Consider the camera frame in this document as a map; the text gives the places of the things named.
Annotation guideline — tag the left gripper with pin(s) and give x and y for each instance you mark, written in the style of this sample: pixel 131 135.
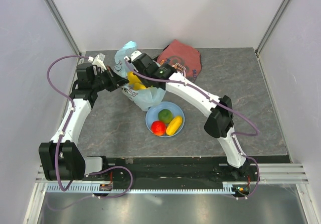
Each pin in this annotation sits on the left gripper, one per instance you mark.
pixel 116 81

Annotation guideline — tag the yellow banana bunch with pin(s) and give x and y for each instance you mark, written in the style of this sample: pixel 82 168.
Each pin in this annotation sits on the yellow banana bunch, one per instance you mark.
pixel 134 82

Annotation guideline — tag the light blue plastic bag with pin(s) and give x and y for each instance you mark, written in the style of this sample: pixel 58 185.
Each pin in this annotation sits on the light blue plastic bag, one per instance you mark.
pixel 144 99

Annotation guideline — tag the green mango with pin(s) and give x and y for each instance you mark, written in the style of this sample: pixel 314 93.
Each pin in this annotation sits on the green mango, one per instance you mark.
pixel 165 116

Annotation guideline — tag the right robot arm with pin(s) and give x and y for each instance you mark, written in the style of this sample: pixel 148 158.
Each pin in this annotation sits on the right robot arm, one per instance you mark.
pixel 217 110

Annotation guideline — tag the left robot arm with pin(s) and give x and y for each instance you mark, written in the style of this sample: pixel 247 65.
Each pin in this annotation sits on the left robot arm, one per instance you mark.
pixel 60 154

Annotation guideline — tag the blue plate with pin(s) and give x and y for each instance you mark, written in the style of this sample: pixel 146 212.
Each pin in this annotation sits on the blue plate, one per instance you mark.
pixel 152 114

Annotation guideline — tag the red apple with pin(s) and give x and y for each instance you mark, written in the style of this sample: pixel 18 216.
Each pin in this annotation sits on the red apple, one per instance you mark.
pixel 158 128

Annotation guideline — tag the folded red t-shirt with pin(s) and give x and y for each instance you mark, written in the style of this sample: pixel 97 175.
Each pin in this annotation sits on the folded red t-shirt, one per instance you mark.
pixel 185 59

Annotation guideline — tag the yellow mango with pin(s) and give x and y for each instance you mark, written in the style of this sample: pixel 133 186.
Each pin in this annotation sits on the yellow mango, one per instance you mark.
pixel 174 125

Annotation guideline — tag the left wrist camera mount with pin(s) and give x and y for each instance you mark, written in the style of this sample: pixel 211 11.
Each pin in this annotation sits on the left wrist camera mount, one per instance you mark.
pixel 98 61

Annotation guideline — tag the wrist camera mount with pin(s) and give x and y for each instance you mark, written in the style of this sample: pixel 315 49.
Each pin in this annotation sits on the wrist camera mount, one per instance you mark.
pixel 132 57
pixel 98 61

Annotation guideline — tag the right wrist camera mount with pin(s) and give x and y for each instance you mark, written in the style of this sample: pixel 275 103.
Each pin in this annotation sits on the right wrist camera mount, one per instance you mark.
pixel 132 57

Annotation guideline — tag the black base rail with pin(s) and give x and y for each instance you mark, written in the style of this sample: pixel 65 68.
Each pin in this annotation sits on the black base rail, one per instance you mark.
pixel 206 169

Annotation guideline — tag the white cable duct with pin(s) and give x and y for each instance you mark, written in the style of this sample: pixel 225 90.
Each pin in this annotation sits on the white cable duct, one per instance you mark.
pixel 97 188

